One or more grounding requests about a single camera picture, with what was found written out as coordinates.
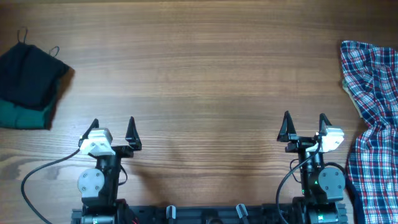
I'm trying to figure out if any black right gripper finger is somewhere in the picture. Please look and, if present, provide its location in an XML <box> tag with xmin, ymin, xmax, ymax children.
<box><xmin>277</xmin><ymin>111</ymin><xmax>297</xmax><ymax>142</ymax></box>
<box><xmin>319</xmin><ymin>113</ymin><xmax>331</xmax><ymax>135</ymax></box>

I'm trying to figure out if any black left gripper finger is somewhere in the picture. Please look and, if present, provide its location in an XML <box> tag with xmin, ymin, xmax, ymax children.
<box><xmin>78</xmin><ymin>118</ymin><xmax>99</xmax><ymax>147</ymax></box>
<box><xmin>125</xmin><ymin>116</ymin><xmax>142</xmax><ymax>151</ymax></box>

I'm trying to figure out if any red blue plaid garment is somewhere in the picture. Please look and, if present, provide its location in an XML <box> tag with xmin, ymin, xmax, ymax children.
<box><xmin>340</xmin><ymin>40</ymin><xmax>397</xmax><ymax>223</ymax></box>

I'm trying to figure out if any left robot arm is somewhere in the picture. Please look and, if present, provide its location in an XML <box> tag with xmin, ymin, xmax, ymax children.
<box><xmin>71</xmin><ymin>117</ymin><xmax>142</xmax><ymax>224</ymax></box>

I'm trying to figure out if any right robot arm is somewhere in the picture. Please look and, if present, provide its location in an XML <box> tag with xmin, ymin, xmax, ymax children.
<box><xmin>275</xmin><ymin>111</ymin><xmax>348</xmax><ymax>223</ymax></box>

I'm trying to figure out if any beige garment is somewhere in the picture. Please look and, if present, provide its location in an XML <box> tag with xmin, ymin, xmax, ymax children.
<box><xmin>342</xmin><ymin>78</ymin><xmax>364</xmax><ymax>118</ymax></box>

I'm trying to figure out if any black folded garment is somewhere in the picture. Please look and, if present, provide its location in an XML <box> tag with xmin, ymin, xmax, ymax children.
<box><xmin>1</xmin><ymin>30</ymin><xmax>70</xmax><ymax>111</ymax></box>

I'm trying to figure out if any green folded garment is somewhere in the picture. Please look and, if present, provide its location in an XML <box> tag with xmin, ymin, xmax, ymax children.
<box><xmin>1</xmin><ymin>79</ymin><xmax>60</xmax><ymax>129</ymax></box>

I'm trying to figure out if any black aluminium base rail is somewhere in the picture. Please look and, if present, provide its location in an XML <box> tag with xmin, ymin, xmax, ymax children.
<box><xmin>71</xmin><ymin>203</ymin><xmax>348</xmax><ymax>223</ymax></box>

